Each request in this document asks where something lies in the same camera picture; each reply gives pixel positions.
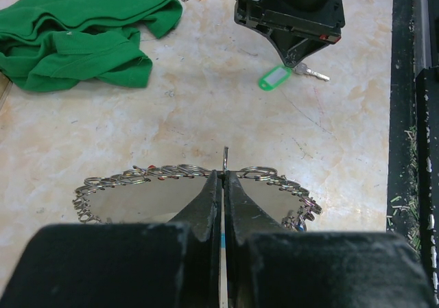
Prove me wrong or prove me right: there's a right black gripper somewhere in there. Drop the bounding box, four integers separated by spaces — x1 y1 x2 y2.
235 0 345 69

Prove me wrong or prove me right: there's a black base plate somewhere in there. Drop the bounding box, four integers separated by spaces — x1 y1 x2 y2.
386 0 438 290

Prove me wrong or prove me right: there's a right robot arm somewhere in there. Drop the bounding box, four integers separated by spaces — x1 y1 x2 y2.
183 0 345 69

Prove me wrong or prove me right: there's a green tag key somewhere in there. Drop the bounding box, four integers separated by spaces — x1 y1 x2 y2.
258 62 331 91

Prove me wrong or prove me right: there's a green cloth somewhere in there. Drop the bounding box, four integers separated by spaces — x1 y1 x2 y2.
1 0 182 93

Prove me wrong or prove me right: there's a large keyring with blue handle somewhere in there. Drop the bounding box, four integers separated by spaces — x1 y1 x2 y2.
73 164 322 307

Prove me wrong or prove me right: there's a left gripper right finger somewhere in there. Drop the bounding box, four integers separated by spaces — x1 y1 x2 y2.
224 171 436 307

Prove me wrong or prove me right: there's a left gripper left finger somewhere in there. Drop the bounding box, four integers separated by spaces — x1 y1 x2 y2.
8 169 222 308

